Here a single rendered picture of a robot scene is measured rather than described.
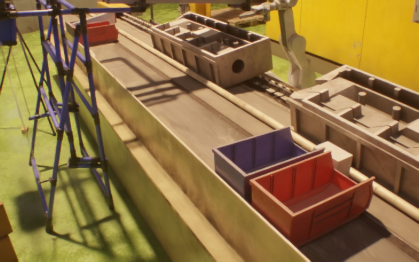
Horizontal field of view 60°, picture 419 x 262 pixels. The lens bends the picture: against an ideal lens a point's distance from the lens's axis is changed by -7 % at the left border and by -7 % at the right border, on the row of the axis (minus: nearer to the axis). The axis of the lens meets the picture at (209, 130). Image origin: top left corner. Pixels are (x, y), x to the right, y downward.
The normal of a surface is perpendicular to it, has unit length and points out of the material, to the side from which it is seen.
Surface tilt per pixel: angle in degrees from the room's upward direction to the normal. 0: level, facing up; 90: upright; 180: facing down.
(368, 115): 10
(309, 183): 88
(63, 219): 0
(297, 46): 90
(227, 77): 90
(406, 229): 0
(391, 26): 90
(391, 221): 0
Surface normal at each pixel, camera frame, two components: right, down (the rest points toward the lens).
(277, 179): 0.50, 0.36
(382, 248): -0.01, -0.89
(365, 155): -0.86, 0.38
